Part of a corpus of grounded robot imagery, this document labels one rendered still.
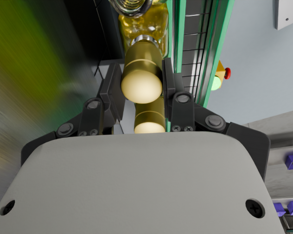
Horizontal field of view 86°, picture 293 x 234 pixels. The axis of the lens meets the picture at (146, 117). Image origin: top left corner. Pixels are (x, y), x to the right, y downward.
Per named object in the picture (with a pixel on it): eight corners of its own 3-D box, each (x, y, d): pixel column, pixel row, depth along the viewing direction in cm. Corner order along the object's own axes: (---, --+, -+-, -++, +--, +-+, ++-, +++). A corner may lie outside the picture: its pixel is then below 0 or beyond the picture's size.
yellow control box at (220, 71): (198, 60, 54) (203, 72, 49) (221, 58, 54) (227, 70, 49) (196, 77, 60) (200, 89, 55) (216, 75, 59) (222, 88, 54)
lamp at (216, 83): (206, 75, 50) (208, 81, 48) (220, 74, 50) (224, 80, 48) (204, 87, 54) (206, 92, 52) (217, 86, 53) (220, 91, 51)
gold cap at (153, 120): (133, 93, 18) (130, 122, 15) (163, 91, 18) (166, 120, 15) (137, 113, 21) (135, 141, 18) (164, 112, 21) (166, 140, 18)
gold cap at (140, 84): (121, 43, 14) (113, 71, 11) (161, 39, 14) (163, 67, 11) (129, 76, 17) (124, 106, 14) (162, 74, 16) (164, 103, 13)
